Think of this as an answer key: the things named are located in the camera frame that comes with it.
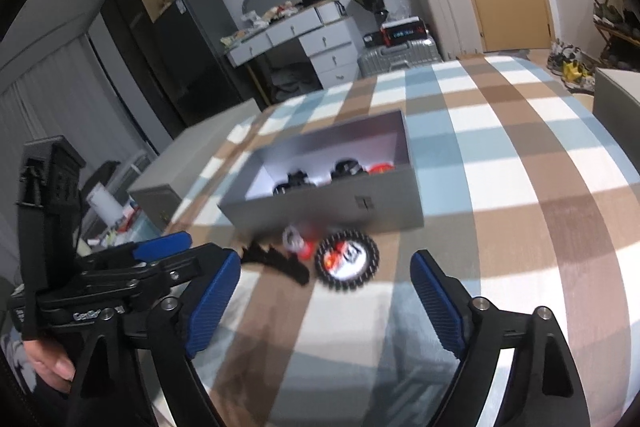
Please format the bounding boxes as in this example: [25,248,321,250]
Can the pile of shoes on floor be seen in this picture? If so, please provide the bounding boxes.
[546,39,599,94]

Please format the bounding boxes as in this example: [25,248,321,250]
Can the large black claw hair clip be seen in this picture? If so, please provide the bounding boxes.
[241,241,311,286]

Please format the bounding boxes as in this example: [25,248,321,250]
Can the plaid tablecloth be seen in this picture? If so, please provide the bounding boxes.
[150,54,640,427]

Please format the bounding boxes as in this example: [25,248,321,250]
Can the dark grey fridge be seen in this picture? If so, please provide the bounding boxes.
[152,0,262,128]

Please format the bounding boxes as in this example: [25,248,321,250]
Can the small red and white charm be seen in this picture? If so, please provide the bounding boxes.
[325,244,363,279]

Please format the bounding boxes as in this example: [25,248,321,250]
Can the white cylindrical bin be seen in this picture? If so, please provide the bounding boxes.
[86,186,124,229]

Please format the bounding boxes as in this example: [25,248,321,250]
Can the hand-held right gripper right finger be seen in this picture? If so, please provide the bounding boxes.
[410,249,591,427]

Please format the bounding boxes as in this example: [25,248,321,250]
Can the grey cabinet with drawers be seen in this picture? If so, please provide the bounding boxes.
[127,99,264,229]

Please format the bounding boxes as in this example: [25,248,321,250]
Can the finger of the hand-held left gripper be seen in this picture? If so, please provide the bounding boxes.
[82,231,194,275]
[82,243,236,303]

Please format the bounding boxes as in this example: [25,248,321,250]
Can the black round hair accessory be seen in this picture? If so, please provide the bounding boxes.
[330,159,368,182]

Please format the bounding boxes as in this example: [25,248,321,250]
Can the grey desk with drawers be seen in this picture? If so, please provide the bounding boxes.
[225,2,362,91]

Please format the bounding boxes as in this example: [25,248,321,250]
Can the grey rectangular box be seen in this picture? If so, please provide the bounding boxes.
[217,109,426,236]

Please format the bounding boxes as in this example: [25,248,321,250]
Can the clutter pile on desk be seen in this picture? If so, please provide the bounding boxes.
[220,2,301,51]

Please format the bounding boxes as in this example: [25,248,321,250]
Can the white heater with grille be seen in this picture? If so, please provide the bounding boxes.
[100,151,157,208]

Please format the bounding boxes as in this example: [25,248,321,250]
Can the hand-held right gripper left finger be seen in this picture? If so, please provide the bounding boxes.
[67,249,242,427]

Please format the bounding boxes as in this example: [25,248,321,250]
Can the black looped hair clip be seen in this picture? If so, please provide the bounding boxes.
[272,170,317,196]

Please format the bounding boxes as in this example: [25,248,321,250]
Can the white upright suitcase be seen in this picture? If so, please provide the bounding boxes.
[412,0,484,62]

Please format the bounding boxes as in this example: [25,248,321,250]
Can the wooden shoe rack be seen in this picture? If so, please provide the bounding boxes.
[567,0,640,74]

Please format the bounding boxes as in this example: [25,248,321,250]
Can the silver suitcase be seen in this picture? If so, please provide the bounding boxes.
[357,38,444,80]

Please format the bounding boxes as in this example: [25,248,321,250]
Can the black beaded bracelet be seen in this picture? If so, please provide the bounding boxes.
[315,231,380,293]

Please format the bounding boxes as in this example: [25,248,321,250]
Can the person's left hand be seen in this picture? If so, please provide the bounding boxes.
[22,338,77,390]

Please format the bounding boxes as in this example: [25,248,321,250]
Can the dark wardrobe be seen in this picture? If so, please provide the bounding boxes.
[100,0,191,148]

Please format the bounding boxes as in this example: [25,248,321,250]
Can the black and red box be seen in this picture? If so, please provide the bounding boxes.
[380,19,432,47]

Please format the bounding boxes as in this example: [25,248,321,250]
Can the plain grey cabinet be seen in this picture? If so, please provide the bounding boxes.
[592,68,640,142]

